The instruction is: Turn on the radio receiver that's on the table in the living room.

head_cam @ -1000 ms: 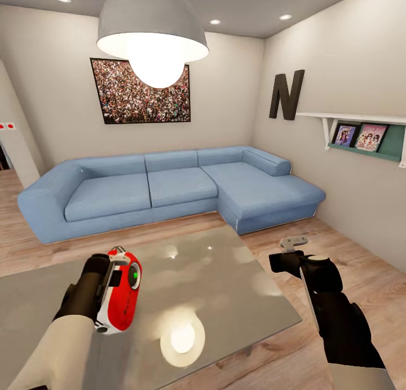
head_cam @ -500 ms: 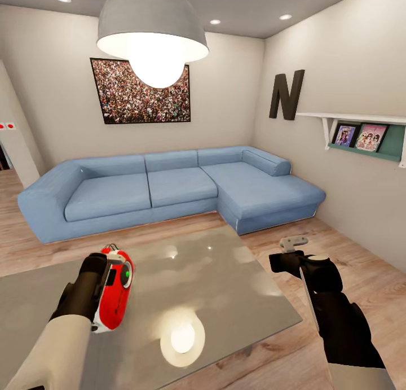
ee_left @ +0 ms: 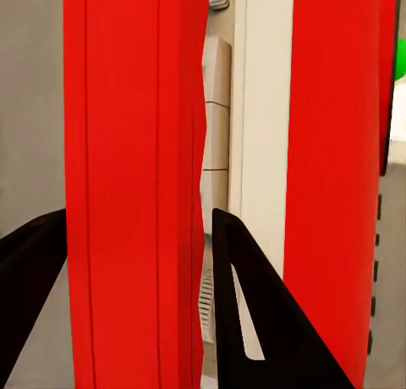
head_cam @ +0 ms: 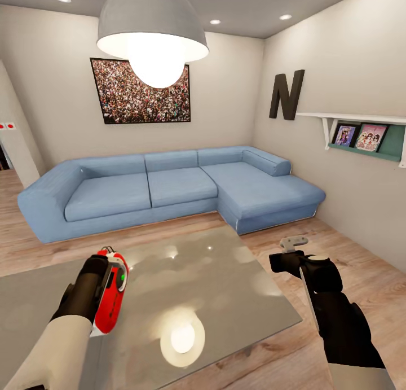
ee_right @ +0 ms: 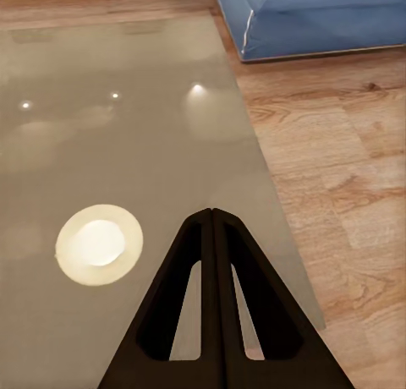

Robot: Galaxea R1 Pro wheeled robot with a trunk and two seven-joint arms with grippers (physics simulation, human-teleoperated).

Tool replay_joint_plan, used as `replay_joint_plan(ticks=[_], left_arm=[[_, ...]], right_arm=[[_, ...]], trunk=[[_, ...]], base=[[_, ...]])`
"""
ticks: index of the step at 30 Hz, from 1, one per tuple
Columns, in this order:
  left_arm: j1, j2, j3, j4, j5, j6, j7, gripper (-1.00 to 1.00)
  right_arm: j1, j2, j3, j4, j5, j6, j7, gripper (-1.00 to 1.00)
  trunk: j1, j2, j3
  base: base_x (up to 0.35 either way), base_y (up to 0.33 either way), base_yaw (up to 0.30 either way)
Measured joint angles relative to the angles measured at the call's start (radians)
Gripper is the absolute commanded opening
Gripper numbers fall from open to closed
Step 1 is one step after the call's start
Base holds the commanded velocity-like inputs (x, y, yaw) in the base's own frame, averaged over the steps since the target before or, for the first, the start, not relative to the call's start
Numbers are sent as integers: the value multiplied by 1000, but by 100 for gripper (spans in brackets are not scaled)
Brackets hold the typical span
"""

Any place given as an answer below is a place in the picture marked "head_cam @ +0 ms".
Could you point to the sofa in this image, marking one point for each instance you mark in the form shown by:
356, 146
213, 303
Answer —
250, 188

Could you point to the room light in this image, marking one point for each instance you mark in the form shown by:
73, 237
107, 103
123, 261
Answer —
119, 18

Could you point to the coffee table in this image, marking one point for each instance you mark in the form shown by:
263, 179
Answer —
189, 302

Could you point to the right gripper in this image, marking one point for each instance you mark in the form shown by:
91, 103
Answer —
281, 262

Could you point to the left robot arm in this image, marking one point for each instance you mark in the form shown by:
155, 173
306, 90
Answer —
56, 362

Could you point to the shelf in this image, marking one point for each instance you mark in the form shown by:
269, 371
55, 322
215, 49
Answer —
393, 146

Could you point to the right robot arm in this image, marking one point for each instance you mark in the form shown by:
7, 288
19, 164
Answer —
354, 363

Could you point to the radio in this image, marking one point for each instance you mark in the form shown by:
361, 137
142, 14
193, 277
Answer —
107, 315

